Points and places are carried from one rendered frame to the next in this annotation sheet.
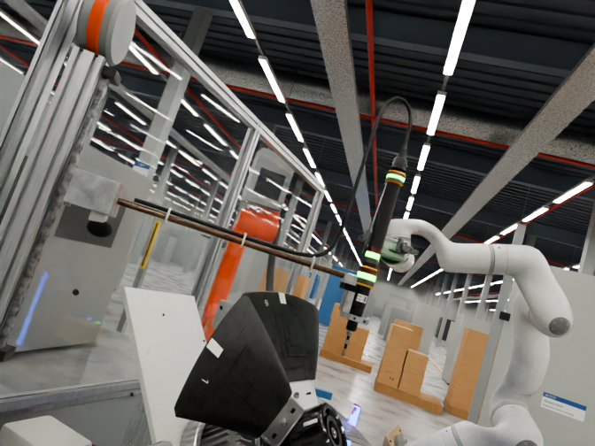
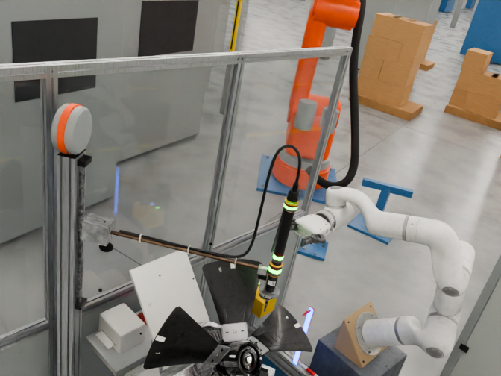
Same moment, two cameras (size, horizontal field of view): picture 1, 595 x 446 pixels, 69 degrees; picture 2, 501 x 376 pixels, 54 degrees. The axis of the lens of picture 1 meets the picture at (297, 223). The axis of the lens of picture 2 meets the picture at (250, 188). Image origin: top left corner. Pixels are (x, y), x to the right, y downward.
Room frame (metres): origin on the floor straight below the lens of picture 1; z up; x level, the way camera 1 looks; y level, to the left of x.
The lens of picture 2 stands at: (-0.35, -0.39, 2.53)
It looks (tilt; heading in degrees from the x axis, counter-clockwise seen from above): 27 degrees down; 14
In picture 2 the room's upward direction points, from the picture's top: 11 degrees clockwise
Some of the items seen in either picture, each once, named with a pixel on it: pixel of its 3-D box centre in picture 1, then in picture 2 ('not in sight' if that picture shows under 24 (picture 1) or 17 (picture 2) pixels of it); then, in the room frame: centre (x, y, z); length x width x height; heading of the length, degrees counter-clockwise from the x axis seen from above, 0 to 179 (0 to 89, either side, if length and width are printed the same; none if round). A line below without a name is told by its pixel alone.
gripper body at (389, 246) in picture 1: (390, 248); (313, 226); (1.18, -0.26, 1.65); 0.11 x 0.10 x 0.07; 155
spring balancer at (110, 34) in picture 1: (107, 26); (71, 129); (0.88, 0.52, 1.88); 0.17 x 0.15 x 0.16; 156
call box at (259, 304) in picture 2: not in sight; (256, 298); (1.46, -0.07, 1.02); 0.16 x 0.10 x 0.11; 66
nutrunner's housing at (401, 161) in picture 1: (378, 236); (281, 244); (1.01, -0.19, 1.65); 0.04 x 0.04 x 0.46
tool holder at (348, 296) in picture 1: (355, 298); (268, 280); (1.01, -0.18, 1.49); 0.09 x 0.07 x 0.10; 101
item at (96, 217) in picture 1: (100, 225); (106, 245); (0.90, 0.39, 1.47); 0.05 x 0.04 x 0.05; 101
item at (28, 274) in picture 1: (58, 208); (82, 237); (0.89, 0.47, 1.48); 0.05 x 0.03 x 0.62; 11
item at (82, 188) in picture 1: (93, 193); (96, 228); (0.90, 0.42, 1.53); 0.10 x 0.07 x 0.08; 101
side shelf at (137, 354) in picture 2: not in sight; (136, 337); (1.14, 0.36, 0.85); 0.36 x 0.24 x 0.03; 156
